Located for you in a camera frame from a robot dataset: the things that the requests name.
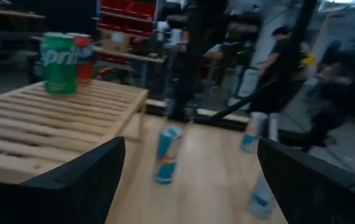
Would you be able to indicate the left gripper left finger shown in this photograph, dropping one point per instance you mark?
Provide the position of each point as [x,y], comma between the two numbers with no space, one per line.
[56,199]

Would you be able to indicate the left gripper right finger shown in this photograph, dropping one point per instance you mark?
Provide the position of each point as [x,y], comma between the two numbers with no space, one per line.
[320,199]

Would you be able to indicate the blue silver Red Bull can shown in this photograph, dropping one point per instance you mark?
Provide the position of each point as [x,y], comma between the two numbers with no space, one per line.
[251,137]
[166,155]

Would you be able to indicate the green Sprite can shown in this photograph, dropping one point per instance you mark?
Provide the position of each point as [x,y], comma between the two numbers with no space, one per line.
[59,71]

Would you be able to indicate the orange Fanta can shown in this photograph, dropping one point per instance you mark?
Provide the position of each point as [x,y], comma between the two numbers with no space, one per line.
[86,71]

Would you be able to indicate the wooden slatted shelf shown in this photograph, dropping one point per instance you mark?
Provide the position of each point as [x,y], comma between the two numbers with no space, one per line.
[40,124]

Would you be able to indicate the white cabinet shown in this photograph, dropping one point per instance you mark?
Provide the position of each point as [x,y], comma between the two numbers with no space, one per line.
[245,84]

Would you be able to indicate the person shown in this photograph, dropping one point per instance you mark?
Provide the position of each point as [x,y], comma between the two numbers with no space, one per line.
[276,62]

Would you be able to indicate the long wooden table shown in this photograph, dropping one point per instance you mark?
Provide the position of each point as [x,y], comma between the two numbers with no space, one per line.
[127,56]

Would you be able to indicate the cardboard box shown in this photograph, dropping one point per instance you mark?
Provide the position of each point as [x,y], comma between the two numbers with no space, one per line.
[115,42]

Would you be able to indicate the wooden-top metal workbench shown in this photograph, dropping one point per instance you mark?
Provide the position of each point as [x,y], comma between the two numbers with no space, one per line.
[9,13]

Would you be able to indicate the white rack with red bins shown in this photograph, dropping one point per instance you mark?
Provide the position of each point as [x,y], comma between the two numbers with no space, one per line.
[127,12]

